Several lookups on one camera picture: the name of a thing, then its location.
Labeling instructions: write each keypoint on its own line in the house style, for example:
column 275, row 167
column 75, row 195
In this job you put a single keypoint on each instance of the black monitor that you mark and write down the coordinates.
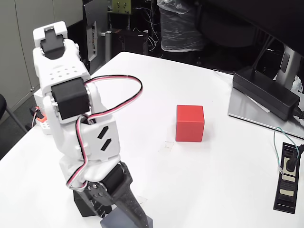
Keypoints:
column 273, row 14

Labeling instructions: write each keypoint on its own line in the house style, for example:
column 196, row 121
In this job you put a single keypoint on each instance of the silver monitor stand neck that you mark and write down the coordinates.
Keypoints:
column 288, row 64

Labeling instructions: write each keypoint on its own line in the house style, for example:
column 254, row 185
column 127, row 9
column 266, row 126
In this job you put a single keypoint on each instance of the silver monitor stand base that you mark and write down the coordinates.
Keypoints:
column 240, row 109

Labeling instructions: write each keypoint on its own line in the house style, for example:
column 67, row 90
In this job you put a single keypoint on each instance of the crumpled white plastic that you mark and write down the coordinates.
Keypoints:
column 298, row 83

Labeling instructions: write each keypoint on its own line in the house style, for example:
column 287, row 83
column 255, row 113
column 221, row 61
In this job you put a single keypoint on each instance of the grey cube block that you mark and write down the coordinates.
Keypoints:
column 114, row 221

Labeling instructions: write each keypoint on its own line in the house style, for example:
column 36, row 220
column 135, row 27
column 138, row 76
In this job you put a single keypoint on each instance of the black power plug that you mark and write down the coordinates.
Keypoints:
column 291, row 164

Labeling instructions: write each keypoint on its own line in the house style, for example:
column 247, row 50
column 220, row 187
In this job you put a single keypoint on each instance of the black box with red strip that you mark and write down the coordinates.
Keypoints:
column 128, row 38

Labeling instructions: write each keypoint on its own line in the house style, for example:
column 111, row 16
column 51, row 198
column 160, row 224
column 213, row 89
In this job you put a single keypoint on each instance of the clear tape mark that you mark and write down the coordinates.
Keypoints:
column 167, row 146

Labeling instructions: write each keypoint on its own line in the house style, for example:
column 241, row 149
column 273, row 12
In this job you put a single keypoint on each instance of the red cube block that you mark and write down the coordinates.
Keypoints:
column 190, row 123

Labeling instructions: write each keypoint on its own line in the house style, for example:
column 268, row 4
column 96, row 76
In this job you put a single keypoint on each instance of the black power strip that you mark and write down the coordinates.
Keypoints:
column 287, row 190

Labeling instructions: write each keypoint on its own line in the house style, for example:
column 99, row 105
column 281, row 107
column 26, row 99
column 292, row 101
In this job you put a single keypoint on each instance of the orange connector clamp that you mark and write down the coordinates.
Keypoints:
column 40, row 116

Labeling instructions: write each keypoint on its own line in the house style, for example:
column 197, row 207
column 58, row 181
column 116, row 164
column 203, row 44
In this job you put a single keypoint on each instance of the green box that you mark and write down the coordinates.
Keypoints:
column 121, row 6

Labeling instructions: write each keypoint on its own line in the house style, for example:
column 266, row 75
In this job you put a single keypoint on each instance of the silver upright device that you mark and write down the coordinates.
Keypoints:
column 108, row 42

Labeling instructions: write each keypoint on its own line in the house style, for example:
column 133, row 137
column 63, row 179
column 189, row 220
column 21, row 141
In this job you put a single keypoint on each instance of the black power adapter brick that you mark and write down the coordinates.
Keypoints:
column 263, row 92

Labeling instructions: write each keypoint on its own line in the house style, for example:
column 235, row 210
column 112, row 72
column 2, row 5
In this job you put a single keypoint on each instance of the black chair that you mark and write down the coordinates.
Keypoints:
column 2, row 104

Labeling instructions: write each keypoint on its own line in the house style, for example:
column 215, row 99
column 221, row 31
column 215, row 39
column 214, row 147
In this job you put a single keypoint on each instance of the black cube block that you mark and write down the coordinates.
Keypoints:
column 82, row 206

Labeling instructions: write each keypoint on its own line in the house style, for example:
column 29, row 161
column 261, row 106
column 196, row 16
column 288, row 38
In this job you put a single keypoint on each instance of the plastic-wrapped black object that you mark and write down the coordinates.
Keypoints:
column 178, row 28

